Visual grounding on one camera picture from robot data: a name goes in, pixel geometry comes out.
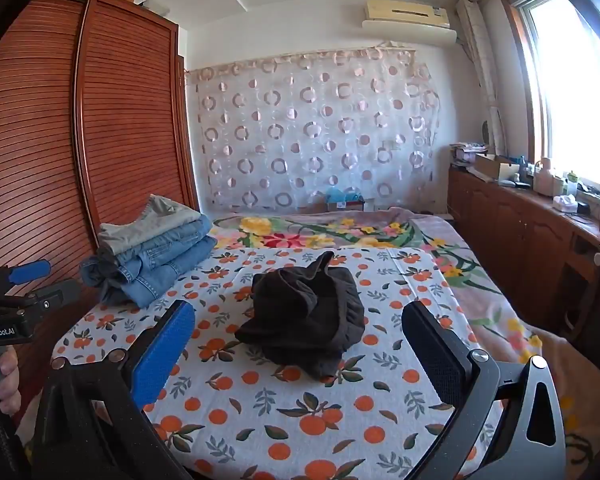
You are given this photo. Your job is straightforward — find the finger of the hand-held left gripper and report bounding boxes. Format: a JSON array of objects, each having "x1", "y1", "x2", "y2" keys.
[
  {"x1": 0, "y1": 280, "x2": 82, "y2": 315},
  {"x1": 0, "y1": 259, "x2": 51, "y2": 303}
]

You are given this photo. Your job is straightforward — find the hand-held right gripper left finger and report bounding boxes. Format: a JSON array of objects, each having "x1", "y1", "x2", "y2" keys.
[{"x1": 32, "y1": 300, "x2": 196, "y2": 480}]

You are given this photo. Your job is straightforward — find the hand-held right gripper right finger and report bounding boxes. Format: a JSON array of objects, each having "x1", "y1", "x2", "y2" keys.
[{"x1": 400, "y1": 301, "x2": 568, "y2": 480}]

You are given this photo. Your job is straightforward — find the black pants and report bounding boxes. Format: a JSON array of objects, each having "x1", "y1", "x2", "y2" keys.
[{"x1": 235, "y1": 251, "x2": 365, "y2": 381}]

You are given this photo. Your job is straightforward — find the folded grey pants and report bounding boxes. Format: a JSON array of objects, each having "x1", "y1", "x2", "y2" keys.
[{"x1": 98, "y1": 194, "x2": 203, "y2": 256}]

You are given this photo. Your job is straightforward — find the person's left hand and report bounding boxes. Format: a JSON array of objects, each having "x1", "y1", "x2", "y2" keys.
[{"x1": 0, "y1": 345, "x2": 24, "y2": 417}]

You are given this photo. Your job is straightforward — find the folded blue jeans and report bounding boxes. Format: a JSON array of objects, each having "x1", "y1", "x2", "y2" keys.
[
  {"x1": 110, "y1": 215, "x2": 213, "y2": 273},
  {"x1": 80, "y1": 237, "x2": 218, "y2": 307}
]

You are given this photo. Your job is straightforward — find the orange fruit print sheet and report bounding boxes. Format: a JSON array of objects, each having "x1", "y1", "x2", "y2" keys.
[{"x1": 50, "y1": 245, "x2": 506, "y2": 480}]

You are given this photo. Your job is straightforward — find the floral blanket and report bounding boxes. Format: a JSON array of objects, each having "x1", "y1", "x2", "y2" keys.
[{"x1": 207, "y1": 205, "x2": 546, "y2": 356}]

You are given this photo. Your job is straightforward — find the wooden low cabinet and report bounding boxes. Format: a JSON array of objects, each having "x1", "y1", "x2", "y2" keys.
[{"x1": 447, "y1": 167, "x2": 600, "y2": 361}]

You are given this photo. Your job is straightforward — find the blue plastic bag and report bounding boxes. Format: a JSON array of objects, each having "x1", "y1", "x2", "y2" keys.
[{"x1": 325, "y1": 186, "x2": 366, "y2": 203}]

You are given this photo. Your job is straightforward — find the open cardboard box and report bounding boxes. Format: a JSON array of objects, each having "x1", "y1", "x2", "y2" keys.
[{"x1": 472, "y1": 154, "x2": 521, "y2": 183}]

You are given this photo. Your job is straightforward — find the stack of books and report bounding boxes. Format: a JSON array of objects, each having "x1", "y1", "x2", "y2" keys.
[{"x1": 450, "y1": 142, "x2": 490, "y2": 166}]

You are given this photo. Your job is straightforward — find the white plastic jug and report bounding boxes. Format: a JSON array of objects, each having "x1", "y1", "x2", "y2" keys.
[{"x1": 532, "y1": 157, "x2": 556, "y2": 196}]

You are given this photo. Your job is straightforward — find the circle patterned sheer curtain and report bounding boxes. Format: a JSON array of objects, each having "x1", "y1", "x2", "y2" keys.
[{"x1": 185, "y1": 47, "x2": 441, "y2": 213}]

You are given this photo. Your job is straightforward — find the window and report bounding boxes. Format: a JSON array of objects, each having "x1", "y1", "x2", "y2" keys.
[{"x1": 510, "y1": 0, "x2": 600, "y2": 191}]

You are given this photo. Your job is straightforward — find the wall air conditioner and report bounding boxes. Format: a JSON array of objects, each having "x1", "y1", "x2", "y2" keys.
[{"x1": 362, "y1": 0, "x2": 458, "y2": 43}]

